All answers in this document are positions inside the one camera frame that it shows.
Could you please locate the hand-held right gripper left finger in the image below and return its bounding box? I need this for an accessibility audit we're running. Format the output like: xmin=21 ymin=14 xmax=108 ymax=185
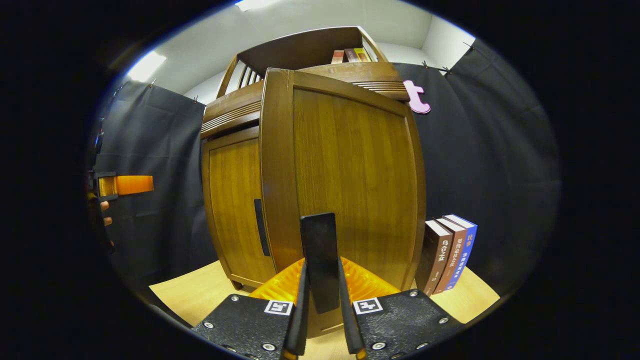
xmin=192 ymin=257 xmax=311 ymax=360

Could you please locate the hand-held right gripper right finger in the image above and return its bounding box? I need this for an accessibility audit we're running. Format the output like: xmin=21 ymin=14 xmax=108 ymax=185
xmin=337 ymin=256 xmax=463 ymax=360

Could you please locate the wooden cabinet door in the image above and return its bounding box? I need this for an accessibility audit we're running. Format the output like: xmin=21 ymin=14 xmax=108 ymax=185
xmin=259 ymin=67 xmax=427 ymax=340
xmin=202 ymin=126 xmax=276 ymax=288

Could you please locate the wooden double-door shoe cabinet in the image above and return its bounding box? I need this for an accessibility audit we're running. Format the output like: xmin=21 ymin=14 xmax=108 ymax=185
xmin=200 ymin=26 xmax=427 ymax=340

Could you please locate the dark brown book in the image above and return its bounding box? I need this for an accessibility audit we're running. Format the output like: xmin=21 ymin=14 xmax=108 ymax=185
xmin=416 ymin=220 xmax=453 ymax=297

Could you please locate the small ceiling light panel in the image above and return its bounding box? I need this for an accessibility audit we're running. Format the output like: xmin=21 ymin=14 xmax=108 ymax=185
xmin=127 ymin=50 xmax=167 ymax=83

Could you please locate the red-brown book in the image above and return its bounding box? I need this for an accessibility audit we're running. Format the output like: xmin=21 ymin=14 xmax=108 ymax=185
xmin=434 ymin=217 xmax=467 ymax=295

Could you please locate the blue book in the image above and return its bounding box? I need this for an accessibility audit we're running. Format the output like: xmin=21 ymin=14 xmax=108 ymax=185
xmin=444 ymin=214 xmax=478 ymax=291

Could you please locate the black backdrop cloth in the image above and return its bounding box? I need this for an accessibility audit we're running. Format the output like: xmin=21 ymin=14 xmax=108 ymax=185
xmin=92 ymin=40 xmax=561 ymax=296

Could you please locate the large ceiling light panel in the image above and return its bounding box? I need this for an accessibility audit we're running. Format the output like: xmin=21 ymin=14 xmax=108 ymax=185
xmin=235 ymin=0 xmax=281 ymax=12

